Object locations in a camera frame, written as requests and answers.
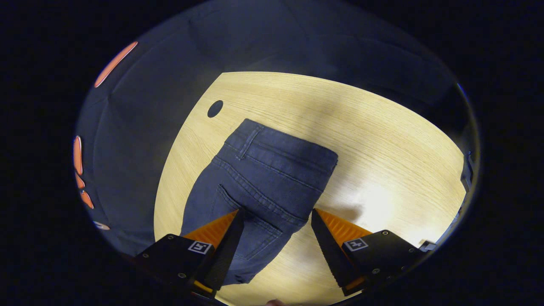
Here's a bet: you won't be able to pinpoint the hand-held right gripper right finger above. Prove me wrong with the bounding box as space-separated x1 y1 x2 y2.
311 208 424 297

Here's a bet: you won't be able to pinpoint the dark denim jeans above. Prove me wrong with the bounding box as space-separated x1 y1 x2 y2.
181 118 339 285

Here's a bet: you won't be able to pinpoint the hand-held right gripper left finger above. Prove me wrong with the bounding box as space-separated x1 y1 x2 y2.
135 208 246 300

